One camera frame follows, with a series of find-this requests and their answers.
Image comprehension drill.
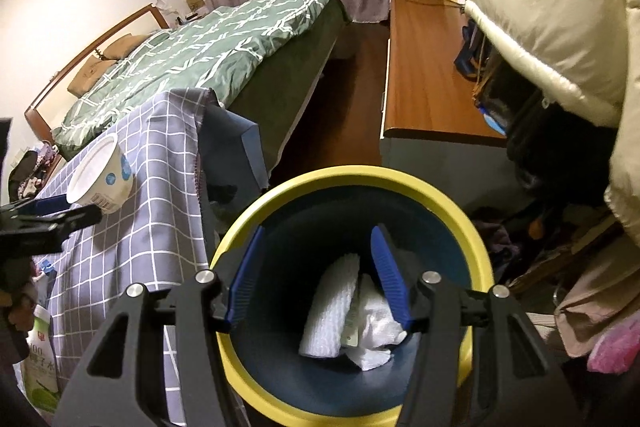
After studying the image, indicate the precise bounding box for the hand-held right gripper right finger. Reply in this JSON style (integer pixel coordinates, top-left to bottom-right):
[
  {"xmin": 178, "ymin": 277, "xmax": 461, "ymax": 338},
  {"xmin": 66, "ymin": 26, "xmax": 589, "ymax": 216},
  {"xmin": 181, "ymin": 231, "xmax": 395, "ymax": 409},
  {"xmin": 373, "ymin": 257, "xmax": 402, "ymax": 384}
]
[{"xmin": 370, "ymin": 223, "xmax": 583, "ymax": 427}]

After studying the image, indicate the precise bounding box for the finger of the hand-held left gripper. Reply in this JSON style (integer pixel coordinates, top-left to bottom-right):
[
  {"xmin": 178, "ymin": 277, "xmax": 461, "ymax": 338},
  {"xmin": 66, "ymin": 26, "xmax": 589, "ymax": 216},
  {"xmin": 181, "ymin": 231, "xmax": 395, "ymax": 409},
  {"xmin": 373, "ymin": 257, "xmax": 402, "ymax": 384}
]
[
  {"xmin": 0, "ymin": 205, "xmax": 103, "ymax": 255},
  {"xmin": 0, "ymin": 196, "xmax": 69, "ymax": 220}
]

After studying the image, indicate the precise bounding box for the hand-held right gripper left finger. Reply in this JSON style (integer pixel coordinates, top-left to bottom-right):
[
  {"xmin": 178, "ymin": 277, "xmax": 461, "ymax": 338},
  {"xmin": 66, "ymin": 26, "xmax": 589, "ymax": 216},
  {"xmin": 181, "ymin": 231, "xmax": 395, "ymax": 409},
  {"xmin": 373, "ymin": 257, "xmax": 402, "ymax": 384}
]
[{"xmin": 52, "ymin": 226, "xmax": 267, "ymax": 427}]

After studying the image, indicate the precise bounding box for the white paper cup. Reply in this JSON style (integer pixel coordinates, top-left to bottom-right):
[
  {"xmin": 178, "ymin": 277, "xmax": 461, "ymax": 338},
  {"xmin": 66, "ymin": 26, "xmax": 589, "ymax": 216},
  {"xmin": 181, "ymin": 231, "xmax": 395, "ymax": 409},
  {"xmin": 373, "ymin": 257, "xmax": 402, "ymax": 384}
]
[{"xmin": 66, "ymin": 133, "xmax": 136, "ymax": 214}]

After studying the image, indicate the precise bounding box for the blue bin with yellow rim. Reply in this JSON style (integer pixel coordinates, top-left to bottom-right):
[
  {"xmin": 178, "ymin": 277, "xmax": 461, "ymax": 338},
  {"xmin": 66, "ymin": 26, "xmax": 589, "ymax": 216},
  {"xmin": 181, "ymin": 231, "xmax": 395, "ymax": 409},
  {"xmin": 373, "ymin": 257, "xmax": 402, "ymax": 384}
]
[{"xmin": 209, "ymin": 164, "xmax": 495, "ymax": 427}]

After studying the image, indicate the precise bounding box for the white paper towel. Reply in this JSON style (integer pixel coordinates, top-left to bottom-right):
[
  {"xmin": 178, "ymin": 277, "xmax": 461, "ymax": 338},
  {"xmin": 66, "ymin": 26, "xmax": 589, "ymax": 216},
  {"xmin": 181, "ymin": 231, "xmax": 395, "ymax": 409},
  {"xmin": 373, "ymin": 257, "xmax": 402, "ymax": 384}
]
[{"xmin": 345, "ymin": 274, "xmax": 407, "ymax": 370}]

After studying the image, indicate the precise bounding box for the white bottle with green label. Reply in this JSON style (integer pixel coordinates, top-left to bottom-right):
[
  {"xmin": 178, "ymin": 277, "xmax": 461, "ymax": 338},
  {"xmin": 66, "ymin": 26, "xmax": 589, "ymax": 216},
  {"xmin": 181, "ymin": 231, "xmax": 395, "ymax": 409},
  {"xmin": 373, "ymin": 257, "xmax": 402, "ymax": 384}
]
[{"xmin": 20, "ymin": 304, "xmax": 63, "ymax": 414}]

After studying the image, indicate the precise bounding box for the dark clothes pile on nightstand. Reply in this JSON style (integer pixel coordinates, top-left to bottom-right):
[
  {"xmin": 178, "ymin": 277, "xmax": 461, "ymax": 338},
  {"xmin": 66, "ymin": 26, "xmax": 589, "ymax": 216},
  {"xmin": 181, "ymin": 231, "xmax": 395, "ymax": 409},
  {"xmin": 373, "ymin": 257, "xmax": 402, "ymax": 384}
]
[{"xmin": 7, "ymin": 147, "xmax": 63, "ymax": 200}]

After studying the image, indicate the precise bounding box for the purple checked tablecloth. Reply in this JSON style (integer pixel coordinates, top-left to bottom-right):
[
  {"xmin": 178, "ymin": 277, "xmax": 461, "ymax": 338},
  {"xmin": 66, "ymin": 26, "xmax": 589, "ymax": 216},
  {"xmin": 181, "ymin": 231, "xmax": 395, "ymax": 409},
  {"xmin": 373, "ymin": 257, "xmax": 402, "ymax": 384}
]
[{"xmin": 30, "ymin": 87, "xmax": 221, "ymax": 427}]

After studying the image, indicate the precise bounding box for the brown pillow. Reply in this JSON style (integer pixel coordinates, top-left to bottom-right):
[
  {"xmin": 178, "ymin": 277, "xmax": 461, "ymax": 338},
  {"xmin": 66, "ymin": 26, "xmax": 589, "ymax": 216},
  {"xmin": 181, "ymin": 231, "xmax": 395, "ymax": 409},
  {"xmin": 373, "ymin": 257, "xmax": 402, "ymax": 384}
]
[
  {"xmin": 67, "ymin": 59, "xmax": 118, "ymax": 98},
  {"xmin": 102, "ymin": 34, "xmax": 151, "ymax": 60}
]

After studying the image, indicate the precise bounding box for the light blue plastic piece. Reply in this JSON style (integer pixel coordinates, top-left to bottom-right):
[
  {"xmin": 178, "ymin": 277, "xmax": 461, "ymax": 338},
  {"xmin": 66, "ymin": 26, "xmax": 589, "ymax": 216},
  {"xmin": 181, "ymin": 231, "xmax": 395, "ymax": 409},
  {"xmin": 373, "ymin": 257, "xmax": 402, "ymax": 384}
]
[{"xmin": 480, "ymin": 105, "xmax": 508, "ymax": 135}]

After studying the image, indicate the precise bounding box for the wooden bed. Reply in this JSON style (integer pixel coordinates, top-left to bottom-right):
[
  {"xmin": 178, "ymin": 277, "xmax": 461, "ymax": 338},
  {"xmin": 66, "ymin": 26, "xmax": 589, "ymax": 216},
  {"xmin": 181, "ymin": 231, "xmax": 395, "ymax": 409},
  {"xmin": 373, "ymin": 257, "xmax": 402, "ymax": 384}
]
[{"xmin": 25, "ymin": 0, "xmax": 358, "ymax": 180}]

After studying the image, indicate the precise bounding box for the green checked duvet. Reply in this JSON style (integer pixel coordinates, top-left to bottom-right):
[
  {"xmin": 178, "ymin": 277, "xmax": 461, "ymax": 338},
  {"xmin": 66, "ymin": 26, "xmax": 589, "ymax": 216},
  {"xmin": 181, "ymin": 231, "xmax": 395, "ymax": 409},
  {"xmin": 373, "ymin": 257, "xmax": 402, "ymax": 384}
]
[{"xmin": 51, "ymin": 0, "xmax": 346, "ymax": 148}]

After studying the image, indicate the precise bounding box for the beige garment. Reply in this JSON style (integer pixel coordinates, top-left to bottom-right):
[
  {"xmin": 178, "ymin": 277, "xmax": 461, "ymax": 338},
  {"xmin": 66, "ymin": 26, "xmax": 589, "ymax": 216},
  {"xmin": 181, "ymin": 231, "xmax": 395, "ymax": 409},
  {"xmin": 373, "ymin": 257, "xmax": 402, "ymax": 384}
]
[{"xmin": 555, "ymin": 247, "xmax": 640, "ymax": 358}]

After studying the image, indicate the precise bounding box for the wooden low cabinet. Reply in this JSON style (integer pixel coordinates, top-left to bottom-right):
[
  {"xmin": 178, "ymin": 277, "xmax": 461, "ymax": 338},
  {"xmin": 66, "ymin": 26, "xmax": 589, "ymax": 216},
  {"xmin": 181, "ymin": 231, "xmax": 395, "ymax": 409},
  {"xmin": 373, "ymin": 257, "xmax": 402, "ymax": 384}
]
[{"xmin": 379, "ymin": 0, "xmax": 511, "ymax": 188}]

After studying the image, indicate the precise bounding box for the black bag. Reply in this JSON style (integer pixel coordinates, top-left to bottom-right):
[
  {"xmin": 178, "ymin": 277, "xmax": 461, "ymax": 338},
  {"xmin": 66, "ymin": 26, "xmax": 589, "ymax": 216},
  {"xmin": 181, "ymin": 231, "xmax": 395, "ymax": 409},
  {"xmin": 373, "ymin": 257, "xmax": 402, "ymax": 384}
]
[{"xmin": 475, "ymin": 42, "xmax": 623, "ymax": 208}]

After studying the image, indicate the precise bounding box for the pink garment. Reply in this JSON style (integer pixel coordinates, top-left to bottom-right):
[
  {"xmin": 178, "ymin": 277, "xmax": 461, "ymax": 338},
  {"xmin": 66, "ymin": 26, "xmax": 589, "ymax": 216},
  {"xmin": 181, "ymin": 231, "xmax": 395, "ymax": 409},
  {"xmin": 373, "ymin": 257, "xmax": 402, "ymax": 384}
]
[{"xmin": 587, "ymin": 314, "xmax": 640, "ymax": 375}]

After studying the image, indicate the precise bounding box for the blue bag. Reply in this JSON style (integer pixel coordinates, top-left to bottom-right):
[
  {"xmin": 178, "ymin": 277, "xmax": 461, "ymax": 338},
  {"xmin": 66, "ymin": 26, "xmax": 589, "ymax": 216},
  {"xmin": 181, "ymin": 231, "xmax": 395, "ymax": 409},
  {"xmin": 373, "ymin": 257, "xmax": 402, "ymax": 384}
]
[{"xmin": 454, "ymin": 19, "xmax": 496, "ymax": 82}]

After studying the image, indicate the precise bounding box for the white puffer jacket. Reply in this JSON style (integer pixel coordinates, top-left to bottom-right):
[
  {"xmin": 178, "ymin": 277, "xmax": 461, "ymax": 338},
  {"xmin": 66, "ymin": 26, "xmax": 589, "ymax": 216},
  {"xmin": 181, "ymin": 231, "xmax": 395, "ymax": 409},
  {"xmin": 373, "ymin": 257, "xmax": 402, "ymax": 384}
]
[{"xmin": 464, "ymin": 0, "xmax": 640, "ymax": 238}]

